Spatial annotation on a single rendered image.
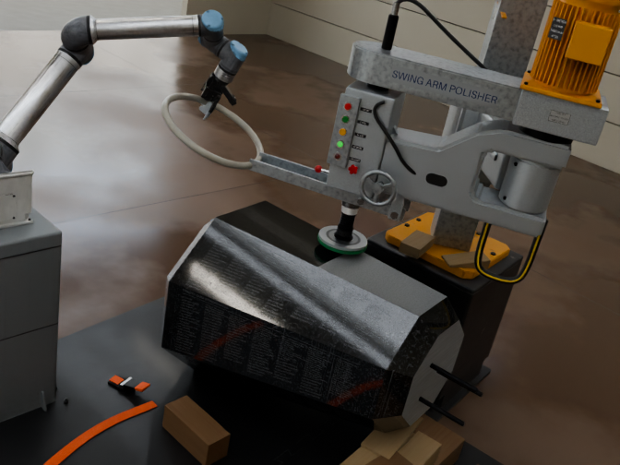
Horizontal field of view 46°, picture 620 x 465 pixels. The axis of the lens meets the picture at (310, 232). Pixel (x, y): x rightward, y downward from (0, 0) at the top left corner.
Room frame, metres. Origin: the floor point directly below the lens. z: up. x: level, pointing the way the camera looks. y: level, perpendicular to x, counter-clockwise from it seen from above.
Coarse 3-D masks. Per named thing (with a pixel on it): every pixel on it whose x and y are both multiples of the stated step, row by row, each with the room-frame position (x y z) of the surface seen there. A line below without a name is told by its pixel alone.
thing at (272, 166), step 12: (264, 156) 2.97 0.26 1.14; (252, 168) 2.87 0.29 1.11; (264, 168) 2.85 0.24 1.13; (276, 168) 2.84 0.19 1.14; (288, 168) 2.94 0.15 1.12; (300, 168) 2.93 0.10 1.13; (312, 168) 2.93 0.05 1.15; (288, 180) 2.83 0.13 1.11; (300, 180) 2.82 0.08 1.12; (312, 180) 2.80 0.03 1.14; (324, 180) 2.90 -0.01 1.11; (324, 192) 2.79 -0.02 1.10; (336, 192) 2.78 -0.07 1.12; (360, 204) 2.74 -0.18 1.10; (408, 204) 2.82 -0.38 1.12; (396, 216) 2.68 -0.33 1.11
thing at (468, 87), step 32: (352, 64) 2.77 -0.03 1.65; (384, 64) 2.71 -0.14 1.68; (416, 64) 2.69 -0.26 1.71; (448, 64) 2.78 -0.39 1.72; (448, 96) 2.65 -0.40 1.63; (480, 96) 2.62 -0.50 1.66; (512, 96) 2.60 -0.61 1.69; (544, 96) 2.56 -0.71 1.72; (544, 128) 2.55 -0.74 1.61; (576, 128) 2.53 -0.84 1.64
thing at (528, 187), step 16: (512, 160) 2.65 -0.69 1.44; (512, 176) 2.62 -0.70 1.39; (528, 176) 2.58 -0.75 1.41; (544, 176) 2.58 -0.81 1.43; (512, 192) 2.60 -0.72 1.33; (528, 192) 2.58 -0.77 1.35; (544, 192) 2.58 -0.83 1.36; (512, 208) 2.60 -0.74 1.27; (528, 208) 2.57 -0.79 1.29; (544, 208) 2.60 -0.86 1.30
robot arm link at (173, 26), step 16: (176, 16) 3.05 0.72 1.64; (192, 16) 3.06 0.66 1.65; (208, 16) 3.05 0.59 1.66; (64, 32) 2.93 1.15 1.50; (80, 32) 2.90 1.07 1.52; (96, 32) 2.93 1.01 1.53; (112, 32) 2.94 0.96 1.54; (128, 32) 2.96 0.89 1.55; (144, 32) 2.98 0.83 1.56; (160, 32) 2.99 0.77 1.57; (176, 32) 3.01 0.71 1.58; (192, 32) 3.03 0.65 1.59; (208, 32) 3.05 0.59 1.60; (80, 48) 2.95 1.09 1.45
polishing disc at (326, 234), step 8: (320, 232) 2.82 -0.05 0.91; (328, 232) 2.83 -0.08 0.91; (352, 232) 2.88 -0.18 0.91; (360, 232) 2.90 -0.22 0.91; (328, 240) 2.76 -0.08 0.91; (336, 240) 2.77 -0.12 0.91; (352, 240) 2.81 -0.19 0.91; (360, 240) 2.82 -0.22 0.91; (336, 248) 2.72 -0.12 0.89; (344, 248) 2.72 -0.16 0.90; (352, 248) 2.73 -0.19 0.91; (360, 248) 2.75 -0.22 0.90
